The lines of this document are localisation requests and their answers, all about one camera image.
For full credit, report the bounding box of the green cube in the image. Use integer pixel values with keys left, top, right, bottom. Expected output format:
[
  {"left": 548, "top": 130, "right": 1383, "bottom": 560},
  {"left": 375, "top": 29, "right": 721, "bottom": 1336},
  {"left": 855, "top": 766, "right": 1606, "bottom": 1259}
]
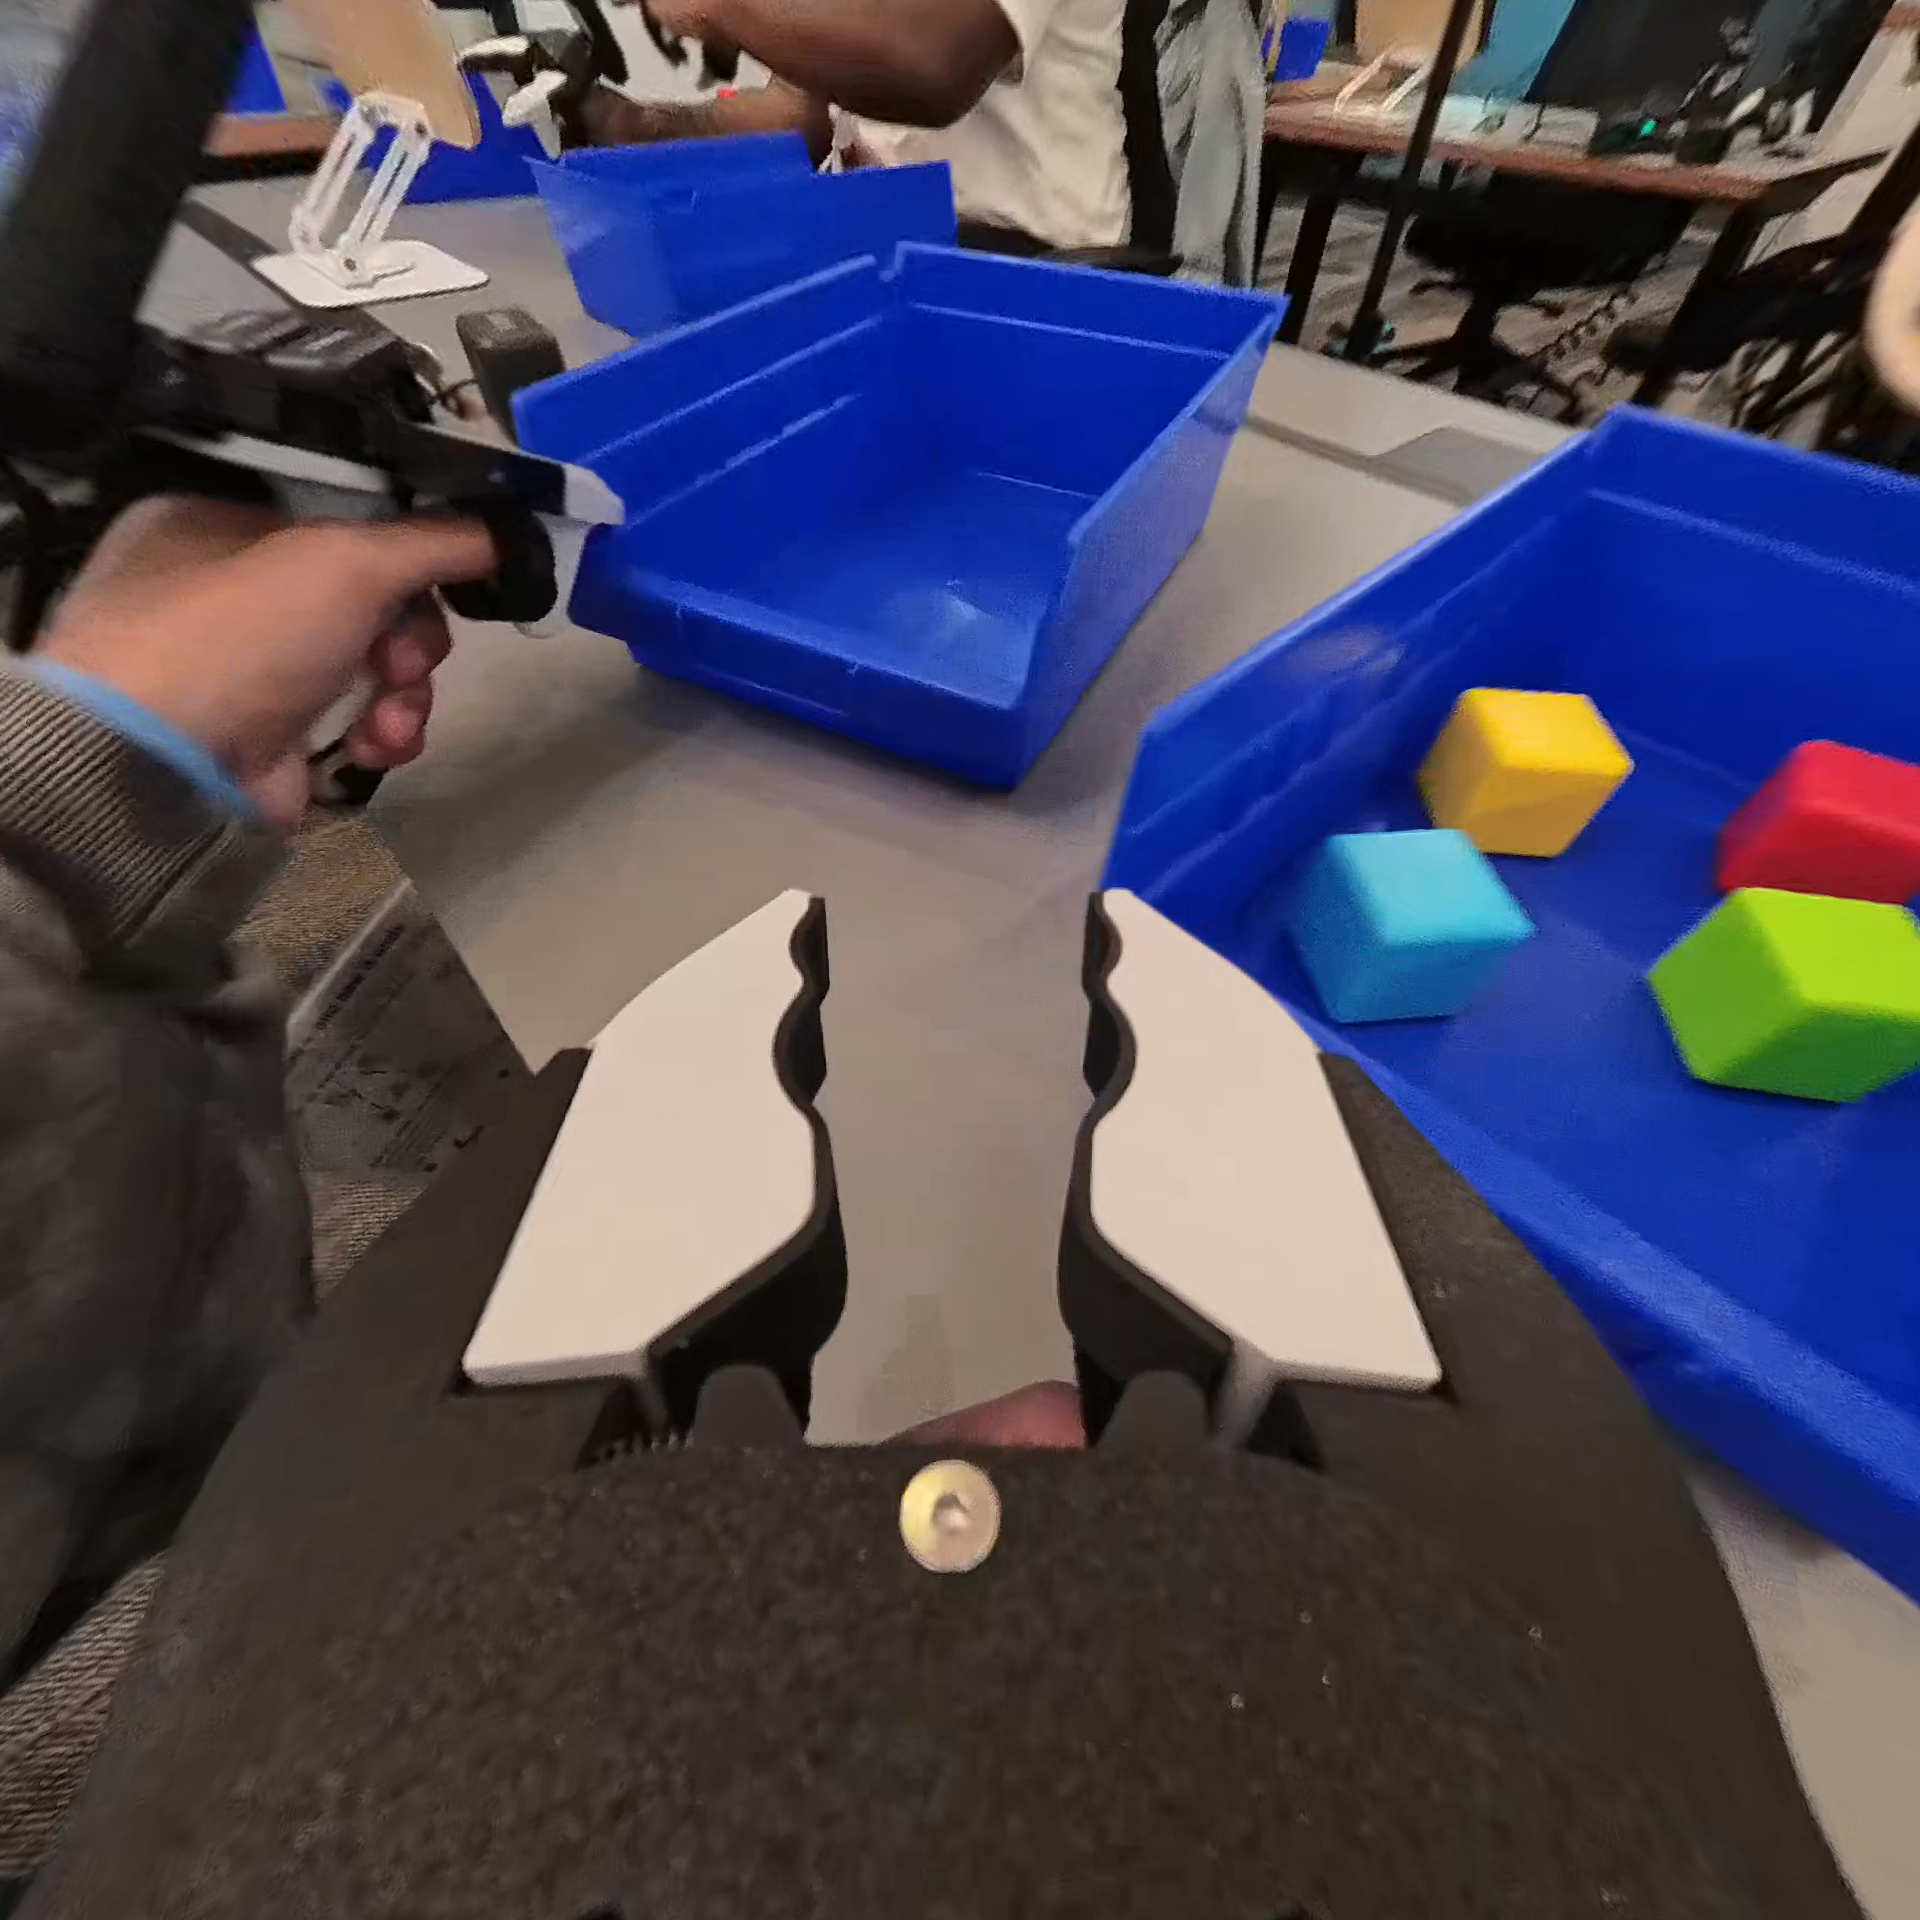
[{"left": 1648, "top": 885, "right": 1920, "bottom": 1105}]

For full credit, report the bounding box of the blue plastic bin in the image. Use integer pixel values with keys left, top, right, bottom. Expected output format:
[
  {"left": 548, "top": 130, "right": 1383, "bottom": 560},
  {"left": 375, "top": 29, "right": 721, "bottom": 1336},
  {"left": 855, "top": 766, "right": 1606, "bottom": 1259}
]
[
  {"left": 510, "top": 241, "right": 1292, "bottom": 794},
  {"left": 1101, "top": 404, "right": 1920, "bottom": 1601},
  {"left": 533, "top": 132, "right": 960, "bottom": 338}
]

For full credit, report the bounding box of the light blue cube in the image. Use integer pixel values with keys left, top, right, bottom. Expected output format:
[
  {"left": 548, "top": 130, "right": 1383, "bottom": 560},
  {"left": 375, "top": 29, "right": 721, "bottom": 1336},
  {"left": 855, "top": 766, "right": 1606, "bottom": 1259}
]
[{"left": 1289, "top": 828, "right": 1538, "bottom": 1024}]

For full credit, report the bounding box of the person's left forearm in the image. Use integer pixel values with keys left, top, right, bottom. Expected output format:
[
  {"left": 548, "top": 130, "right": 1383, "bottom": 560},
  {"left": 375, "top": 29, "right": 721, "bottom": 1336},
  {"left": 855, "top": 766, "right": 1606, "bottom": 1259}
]
[{"left": 0, "top": 652, "right": 319, "bottom": 1682}]

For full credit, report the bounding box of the yellow cube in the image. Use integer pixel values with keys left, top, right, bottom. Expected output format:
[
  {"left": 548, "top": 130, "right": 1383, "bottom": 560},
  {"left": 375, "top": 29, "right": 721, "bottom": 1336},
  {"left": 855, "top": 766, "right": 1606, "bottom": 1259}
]
[{"left": 1417, "top": 689, "right": 1637, "bottom": 859}]

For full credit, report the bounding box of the person's left hand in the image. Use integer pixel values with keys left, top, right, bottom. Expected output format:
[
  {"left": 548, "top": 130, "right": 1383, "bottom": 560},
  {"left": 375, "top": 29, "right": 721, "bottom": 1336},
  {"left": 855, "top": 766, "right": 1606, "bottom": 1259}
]
[{"left": 41, "top": 498, "right": 500, "bottom": 826}]

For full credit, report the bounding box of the wooden background table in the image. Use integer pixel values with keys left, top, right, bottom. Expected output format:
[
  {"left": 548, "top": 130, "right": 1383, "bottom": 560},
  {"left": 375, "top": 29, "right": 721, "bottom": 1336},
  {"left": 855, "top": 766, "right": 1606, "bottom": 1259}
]
[{"left": 1266, "top": 59, "right": 1892, "bottom": 406}]

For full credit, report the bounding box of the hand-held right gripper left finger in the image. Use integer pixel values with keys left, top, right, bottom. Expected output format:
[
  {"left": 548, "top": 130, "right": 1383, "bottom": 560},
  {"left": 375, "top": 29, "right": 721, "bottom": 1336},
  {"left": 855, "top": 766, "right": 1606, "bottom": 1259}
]
[{"left": 461, "top": 890, "right": 847, "bottom": 1443}]

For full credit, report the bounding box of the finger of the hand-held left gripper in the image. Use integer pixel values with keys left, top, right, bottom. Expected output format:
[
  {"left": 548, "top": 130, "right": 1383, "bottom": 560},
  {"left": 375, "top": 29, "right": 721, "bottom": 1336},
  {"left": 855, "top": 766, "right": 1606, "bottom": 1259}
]
[
  {"left": 397, "top": 421, "right": 625, "bottom": 530},
  {"left": 517, "top": 516, "right": 593, "bottom": 640}
]

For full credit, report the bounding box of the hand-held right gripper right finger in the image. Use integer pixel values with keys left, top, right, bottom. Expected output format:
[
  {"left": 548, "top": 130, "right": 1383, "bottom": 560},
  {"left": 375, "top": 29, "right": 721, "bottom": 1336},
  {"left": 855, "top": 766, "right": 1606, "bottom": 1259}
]
[{"left": 1055, "top": 886, "right": 1445, "bottom": 1450}]

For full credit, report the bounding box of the black power adapter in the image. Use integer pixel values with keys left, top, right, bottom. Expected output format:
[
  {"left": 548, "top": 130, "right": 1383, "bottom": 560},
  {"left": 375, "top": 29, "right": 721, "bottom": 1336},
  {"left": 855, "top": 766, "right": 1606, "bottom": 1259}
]
[{"left": 454, "top": 307, "right": 569, "bottom": 443}]

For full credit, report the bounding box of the printed paper sheet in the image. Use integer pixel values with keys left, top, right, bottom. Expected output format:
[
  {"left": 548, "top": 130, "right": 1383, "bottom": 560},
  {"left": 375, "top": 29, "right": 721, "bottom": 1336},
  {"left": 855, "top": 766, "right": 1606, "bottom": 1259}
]
[{"left": 285, "top": 901, "right": 518, "bottom": 1186}]

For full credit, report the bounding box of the red cube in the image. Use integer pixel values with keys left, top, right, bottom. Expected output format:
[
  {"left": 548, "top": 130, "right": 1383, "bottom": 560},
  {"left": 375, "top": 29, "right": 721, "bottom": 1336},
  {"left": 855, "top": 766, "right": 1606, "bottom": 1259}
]
[{"left": 1716, "top": 738, "right": 1920, "bottom": 909}]

